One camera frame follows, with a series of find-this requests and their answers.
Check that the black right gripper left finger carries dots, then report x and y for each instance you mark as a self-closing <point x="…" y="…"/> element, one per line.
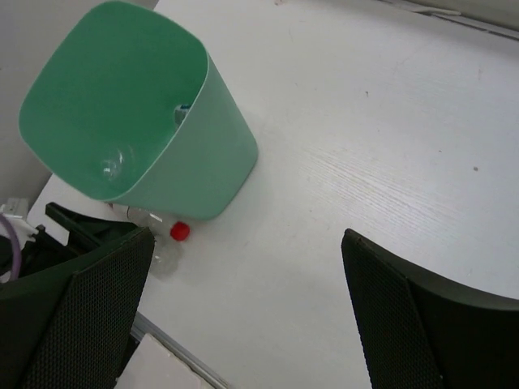
<point x="68" y="325"/>

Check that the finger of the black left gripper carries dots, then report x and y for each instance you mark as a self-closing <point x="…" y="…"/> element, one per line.
<point x="86" y="233"/>

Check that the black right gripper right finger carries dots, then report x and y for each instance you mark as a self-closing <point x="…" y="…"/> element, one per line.
<point x="421" y="330"/>

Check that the clear bottle red label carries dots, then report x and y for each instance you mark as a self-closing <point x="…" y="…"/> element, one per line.
<point x="161" y="225"/>

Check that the clear bottle blue white label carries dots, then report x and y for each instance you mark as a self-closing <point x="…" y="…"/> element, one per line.
<point x="180" y="112"/>

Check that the green plastic bin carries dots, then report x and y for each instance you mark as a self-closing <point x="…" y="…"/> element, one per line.
<point x="100" y="116"/>

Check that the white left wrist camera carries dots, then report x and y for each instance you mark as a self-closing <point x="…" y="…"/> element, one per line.
<point x="16" y="211"/>

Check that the aluminium table frame rail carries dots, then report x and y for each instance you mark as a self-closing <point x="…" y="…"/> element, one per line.
<point x="143" y="326"/>

